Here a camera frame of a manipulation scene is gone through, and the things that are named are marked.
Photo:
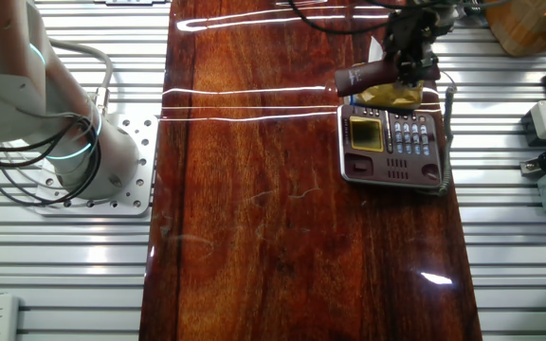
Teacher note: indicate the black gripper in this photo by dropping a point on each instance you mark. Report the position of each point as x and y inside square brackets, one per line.
[410, 30]

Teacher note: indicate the glossy brown wooden board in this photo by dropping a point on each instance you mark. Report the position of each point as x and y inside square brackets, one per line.
[254, 237]

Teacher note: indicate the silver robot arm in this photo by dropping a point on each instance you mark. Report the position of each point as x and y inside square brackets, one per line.
[7, 85]

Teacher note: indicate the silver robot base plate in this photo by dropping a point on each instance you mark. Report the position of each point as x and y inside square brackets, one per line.
[140, 156]

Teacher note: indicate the gold tissue pack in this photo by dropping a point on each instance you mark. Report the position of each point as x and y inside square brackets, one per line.
[387, 97]

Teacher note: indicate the maroon telephone handset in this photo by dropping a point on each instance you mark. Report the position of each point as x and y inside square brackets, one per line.
[372, 78]

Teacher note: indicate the maroon telephone base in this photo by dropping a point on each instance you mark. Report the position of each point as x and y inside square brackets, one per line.
[396, 166]

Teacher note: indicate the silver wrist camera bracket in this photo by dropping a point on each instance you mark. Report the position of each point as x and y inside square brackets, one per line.
[450, 14]

